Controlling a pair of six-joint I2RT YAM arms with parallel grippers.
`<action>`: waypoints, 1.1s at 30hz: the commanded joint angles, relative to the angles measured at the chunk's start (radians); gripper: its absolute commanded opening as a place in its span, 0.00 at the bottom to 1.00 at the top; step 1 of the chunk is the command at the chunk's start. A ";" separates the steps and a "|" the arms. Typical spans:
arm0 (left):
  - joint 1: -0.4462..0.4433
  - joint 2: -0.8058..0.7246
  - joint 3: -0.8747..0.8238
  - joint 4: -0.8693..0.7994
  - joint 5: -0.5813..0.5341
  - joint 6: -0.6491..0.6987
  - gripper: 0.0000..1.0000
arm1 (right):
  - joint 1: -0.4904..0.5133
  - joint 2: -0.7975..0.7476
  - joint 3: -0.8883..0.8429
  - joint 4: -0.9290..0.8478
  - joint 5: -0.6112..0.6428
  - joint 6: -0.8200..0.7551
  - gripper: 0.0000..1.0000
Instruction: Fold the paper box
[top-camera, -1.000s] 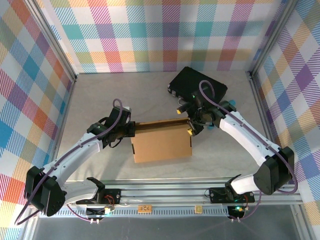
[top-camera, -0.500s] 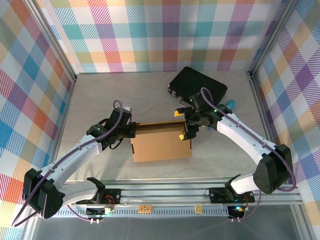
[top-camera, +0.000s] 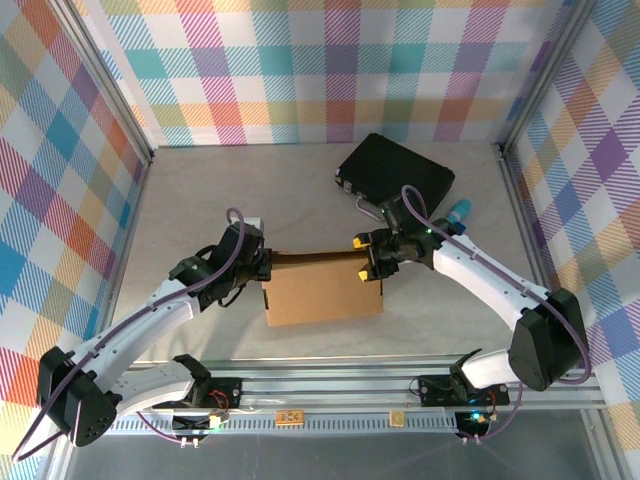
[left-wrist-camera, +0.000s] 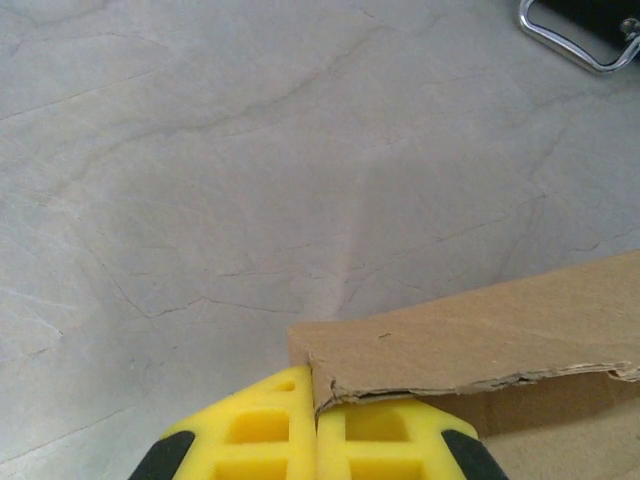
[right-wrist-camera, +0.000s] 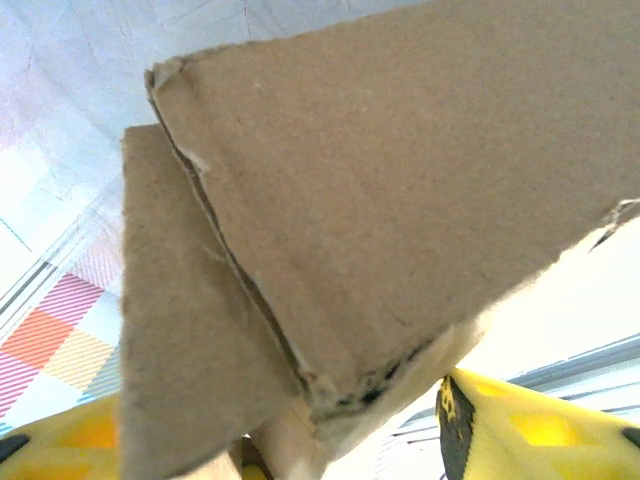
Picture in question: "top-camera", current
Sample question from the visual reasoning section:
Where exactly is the brown cardboard paper box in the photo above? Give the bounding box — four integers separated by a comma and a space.
260, 248, 386, 329

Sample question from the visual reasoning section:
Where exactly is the aluminium frame corner post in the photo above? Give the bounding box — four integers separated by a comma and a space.
498, 0, 597, 157
49, 0, 155, 162

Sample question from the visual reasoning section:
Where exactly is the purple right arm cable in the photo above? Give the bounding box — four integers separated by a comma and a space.
401, 184, 593, 384

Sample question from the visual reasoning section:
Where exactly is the aluminium mounting rail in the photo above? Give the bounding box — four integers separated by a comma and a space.
114, 355, 604, 409

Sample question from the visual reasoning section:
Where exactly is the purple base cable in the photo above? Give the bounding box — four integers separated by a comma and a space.
478, 382, 525, 442
134, 410, 185, 442

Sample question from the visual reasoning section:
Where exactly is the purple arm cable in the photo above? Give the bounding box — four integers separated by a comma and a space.
401, 184, 593, 384
10, 207, 259, 461

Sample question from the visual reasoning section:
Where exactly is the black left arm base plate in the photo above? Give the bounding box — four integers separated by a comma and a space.
172, 353, 245, 407

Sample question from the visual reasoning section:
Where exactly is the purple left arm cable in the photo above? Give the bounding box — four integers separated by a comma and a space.
10, 207, 259, 461

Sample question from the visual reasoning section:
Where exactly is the slotted grey cable duct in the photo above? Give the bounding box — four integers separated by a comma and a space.
107, 413, 494, 435

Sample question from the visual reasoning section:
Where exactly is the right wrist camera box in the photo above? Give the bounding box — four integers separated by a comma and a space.
381, 197, 407, 231

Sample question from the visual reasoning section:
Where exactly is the black ribbed aluminium case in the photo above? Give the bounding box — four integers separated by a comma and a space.
333, 132, 456, 221

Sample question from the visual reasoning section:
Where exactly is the blue bottle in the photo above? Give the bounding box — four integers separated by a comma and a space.
447, 198, 474, 226

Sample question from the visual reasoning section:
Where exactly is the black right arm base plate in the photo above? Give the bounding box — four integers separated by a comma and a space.
417, 374, 511, 407

